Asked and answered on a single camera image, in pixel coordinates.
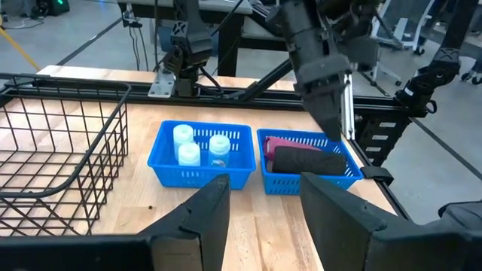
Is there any black frame clamp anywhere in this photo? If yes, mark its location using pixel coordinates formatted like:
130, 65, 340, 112
360, 165, 395, 186

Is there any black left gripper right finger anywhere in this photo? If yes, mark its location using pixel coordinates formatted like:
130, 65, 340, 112
300, 172, 482, 271

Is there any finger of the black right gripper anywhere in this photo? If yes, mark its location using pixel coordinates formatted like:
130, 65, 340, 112
346, 35, 380, 73
300, 79, 346, 143

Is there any clear pill bottle with pills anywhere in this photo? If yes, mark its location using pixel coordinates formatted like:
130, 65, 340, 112
208, 134, 231, 169

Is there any black wire basket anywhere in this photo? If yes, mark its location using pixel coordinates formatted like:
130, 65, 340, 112
0, 73, 132, 237

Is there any black bandage roll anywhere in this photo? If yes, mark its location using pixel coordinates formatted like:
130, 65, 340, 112
270, 145, 348, 176

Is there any pink bandage roll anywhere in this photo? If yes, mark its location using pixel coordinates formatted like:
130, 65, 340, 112
262, 135, 321, 170

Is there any yellow hanging cable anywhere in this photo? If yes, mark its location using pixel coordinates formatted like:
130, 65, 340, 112
0, 26, 41, 72

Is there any blue plastic basket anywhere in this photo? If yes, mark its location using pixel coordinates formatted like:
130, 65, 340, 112
256, 127, 365, 196
146, 120, 257, 190

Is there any black control box with labels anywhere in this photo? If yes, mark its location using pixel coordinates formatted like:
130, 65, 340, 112
353, 112, 412, 167

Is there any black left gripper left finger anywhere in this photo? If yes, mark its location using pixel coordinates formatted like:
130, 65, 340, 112
0, 173, 232, 271

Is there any black device with green light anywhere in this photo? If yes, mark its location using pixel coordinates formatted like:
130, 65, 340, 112
32, 0, 71, 18

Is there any silver aluminium frame bracket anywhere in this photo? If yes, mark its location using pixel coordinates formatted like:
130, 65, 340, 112
340, 73, 355, 141

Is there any white rolling chair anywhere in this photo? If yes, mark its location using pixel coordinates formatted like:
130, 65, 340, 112
371, 0, 438, 87

